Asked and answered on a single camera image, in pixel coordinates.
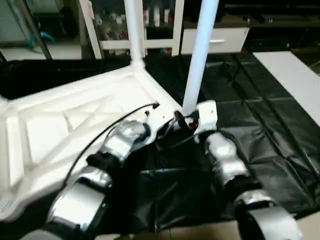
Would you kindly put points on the black work mat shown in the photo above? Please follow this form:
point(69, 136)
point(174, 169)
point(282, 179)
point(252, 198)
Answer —
point(260, 120)

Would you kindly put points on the white glass-door cabinet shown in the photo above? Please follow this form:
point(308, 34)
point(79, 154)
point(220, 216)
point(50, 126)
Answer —
point(160, 25)

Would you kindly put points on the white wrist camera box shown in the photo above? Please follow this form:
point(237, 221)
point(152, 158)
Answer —
point(206, 116)
point(162, 120)

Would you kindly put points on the white flat board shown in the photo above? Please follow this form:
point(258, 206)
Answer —
point(295, 80)

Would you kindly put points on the blue floor stand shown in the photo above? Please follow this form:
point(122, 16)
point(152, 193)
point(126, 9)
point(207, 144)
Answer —
point(42, 39)

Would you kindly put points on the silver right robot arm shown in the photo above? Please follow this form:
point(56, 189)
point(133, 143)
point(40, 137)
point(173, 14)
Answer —
point(230, 160)

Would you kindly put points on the white drawer unit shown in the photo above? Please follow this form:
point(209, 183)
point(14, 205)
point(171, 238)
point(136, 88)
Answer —
point(225, 40)

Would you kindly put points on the dark low sideboard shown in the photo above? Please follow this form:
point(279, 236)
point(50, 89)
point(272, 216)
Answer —
point(280, 22)

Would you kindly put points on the white plastic table leg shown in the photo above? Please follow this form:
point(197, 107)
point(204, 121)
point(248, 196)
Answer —
point(134, 32)
point(4, 104)
point(200, 55)

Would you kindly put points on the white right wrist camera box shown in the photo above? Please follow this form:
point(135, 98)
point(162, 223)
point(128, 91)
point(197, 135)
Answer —
point(206, 116)

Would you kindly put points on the white plastic table top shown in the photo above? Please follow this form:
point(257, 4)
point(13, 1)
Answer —
point(60, 125)

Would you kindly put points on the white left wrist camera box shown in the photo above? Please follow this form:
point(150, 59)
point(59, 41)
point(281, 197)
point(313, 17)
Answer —
point(162, 120)

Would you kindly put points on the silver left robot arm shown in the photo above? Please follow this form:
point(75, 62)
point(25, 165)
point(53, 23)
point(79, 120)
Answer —
point(105, 160)

